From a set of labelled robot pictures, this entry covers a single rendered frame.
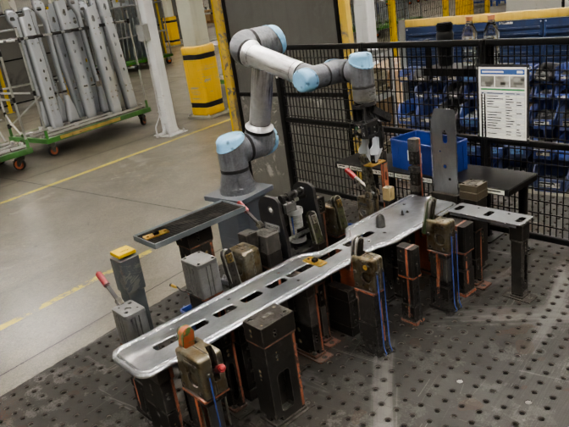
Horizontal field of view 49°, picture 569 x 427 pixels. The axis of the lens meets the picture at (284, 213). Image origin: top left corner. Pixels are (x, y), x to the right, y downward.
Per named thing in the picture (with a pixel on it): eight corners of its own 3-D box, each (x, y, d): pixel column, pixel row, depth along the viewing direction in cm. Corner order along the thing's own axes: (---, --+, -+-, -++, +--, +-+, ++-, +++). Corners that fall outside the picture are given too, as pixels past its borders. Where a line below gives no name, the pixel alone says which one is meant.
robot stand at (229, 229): (219, 283, 266) (202, 196, 252) (251, 263, 281) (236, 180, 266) (255, 292, 253) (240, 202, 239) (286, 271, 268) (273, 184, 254)
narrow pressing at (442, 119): (457, 195, 242) (455, 109, 230) (433, 191, 250) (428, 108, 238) (459, 195, 242) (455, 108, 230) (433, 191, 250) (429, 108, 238)
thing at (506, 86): (528, 143, 243) (529, 63, 232) (477, 138, 259) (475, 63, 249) (531, 142, 244) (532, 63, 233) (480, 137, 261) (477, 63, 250)
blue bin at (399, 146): (441, 179, 253) (439, 148, 249) (390, 166, 278) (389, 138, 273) (469, 168, 261) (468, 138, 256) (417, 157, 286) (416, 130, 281)
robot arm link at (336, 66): (311, 63, 205) (334, 63, 197) (334, 56, 211) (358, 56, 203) (313, 86, 208) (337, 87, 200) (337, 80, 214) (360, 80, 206)
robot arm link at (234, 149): (213, 169, 250) (207, 136, 246) (240, 160, 258) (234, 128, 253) (231, 173, 242) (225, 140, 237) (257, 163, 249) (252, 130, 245)
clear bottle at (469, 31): (472, 66, 257) (472, 17, 250) (459, 66, 262) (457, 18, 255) (481, 63, 261) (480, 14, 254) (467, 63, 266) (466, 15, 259)
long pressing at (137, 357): (147, 386, 153) (146, 381, 152) (105, 355, 169) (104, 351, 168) (461, 205, 235) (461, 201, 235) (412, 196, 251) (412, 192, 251)
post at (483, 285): (483, 290, 231) (481, 219, 220) (457, 282, 239) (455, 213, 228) (492, 283, 234) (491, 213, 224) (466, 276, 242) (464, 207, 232)
